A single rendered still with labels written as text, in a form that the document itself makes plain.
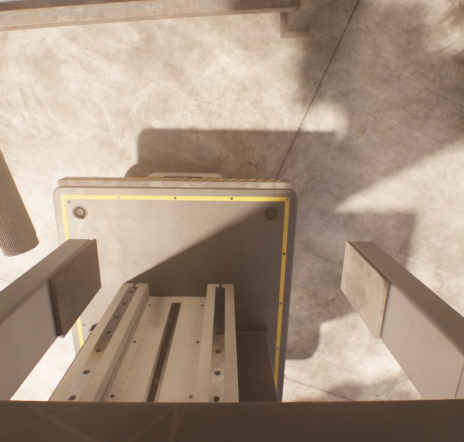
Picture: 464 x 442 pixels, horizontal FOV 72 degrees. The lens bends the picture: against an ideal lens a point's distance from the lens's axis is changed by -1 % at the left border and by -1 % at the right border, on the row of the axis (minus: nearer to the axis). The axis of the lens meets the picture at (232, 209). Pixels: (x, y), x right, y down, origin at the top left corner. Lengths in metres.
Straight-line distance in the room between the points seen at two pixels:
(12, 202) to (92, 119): 0.93
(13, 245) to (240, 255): 0.69
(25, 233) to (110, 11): 0.79
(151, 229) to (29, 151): 0.64
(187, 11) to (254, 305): 0.88
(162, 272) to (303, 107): 0.75
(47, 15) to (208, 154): 0.63
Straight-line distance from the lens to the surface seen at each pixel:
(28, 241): 0.40
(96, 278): 0.17
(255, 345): 1.03
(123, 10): 1.07
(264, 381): 0.93
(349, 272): 0.16
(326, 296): 1.47
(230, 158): 1.22
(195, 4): 1.04
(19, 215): 0.40
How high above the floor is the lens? 1.21
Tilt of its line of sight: 74 degrees down
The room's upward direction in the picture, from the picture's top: 176 degrees clockwise
